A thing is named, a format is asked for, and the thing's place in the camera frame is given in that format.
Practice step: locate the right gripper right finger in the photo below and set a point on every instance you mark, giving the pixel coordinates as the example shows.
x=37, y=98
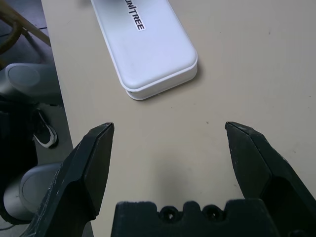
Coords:
x=251, y=160

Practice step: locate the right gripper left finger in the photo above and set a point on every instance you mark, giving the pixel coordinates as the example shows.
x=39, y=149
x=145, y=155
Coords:
x=74, y=177

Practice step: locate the white Unitree pencil case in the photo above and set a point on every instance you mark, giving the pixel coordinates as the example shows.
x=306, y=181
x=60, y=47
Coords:
x=148, y=49

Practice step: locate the black white sneaker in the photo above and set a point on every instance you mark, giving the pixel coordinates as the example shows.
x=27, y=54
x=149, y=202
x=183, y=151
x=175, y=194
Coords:
x=45, y=133

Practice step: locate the dark trouser leg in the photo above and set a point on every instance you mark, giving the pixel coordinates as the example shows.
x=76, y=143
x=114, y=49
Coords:
x=14, y=138

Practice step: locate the grey left robot leg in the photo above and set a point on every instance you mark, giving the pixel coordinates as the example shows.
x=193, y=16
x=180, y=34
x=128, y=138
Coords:
x=24, y=81

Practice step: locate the brown wooden chair frame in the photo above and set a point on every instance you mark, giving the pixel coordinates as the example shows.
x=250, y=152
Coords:
x=37, y=34

